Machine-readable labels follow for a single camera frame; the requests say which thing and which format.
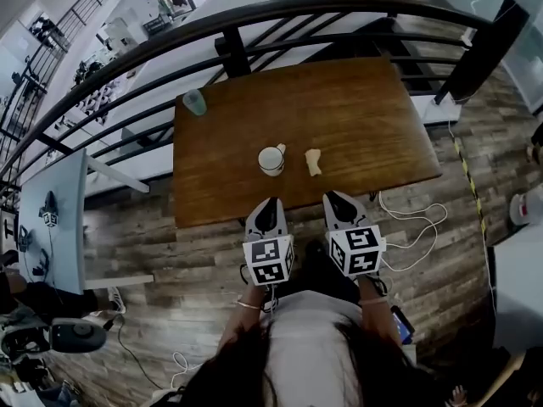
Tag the yellow black floor tape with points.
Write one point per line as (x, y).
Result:
(471, 180)

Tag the person's grey shirt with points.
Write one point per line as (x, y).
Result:
(314, 346)

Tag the thin wrist band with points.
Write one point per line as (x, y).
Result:
(373, 300)

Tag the translucent green tumbler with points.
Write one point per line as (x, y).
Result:
(195, 102)

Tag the person's dark trousers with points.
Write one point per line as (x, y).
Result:
(326, 274)

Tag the white desk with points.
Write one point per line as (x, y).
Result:
(63, 210)

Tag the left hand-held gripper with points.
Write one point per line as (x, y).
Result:
(268, 261)

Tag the white cup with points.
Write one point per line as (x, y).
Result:
(270, 159)

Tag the gold bangle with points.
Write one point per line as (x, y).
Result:
(248, 304)

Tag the person's left forearm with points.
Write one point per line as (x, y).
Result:
(244, 320)

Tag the black square post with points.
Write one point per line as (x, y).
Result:
(479, 53)

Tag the white plastic jar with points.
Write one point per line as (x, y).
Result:
(526, 208)

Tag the black office chair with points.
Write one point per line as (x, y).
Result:
(76, 335)

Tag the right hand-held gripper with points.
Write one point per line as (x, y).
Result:
(356, 250)

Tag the spare hand-held gripper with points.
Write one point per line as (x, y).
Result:
(50, 212)

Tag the white cabinet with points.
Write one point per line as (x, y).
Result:
(519, 286)

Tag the black metal railing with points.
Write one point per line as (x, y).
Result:
(237, 49)

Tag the phone with blue screen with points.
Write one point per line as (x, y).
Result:
(403, 325)

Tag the person's right forearm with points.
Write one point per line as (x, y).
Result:
(379, 316)

